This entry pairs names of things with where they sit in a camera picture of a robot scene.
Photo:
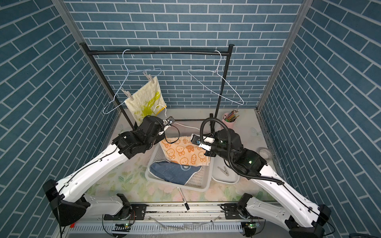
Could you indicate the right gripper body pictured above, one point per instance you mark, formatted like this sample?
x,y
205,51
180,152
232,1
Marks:
x,y
212,152

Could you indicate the white clothespin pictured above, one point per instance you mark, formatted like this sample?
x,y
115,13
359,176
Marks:
x,y
128,94
224,170
149,77

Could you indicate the orange patterned towel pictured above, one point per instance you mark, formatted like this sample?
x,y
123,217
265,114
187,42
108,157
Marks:
x,y
183,152

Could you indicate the blue patterned towel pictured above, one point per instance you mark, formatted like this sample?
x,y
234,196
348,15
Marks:
x,y
173,172

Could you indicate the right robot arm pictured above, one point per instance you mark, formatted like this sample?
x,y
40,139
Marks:
x,y
301,217

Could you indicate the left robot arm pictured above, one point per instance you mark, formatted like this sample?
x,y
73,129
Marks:
x,y
67,197

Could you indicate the white rectangular tray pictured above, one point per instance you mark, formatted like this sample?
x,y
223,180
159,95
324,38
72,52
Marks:
x,y
222,173

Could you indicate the white perforated plastic basket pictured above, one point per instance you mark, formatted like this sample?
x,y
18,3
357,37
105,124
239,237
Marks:
x,y
200,181

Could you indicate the pink pencil cup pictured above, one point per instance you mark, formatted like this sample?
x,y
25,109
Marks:
x,y
230,118

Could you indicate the clear tape roll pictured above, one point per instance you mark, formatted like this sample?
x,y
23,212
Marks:
x,y
265,153

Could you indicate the black tipped marker pen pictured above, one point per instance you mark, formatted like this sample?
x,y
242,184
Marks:
x,y
183,199

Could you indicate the yellow green patterned towel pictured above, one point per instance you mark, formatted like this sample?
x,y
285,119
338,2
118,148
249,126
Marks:
x,y
145,100

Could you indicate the black metal clothes rack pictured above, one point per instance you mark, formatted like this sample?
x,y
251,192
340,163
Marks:
x,y
90,54

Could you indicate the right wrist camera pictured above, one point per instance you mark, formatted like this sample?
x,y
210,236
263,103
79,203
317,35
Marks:
x,y
206,145

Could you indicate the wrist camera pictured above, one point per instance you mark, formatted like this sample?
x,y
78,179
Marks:
x,y
169,121
206,145

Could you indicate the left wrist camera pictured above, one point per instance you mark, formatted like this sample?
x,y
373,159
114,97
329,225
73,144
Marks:
x,y
169,121

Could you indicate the light blue wire hanger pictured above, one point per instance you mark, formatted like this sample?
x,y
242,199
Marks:
x,y
128,71

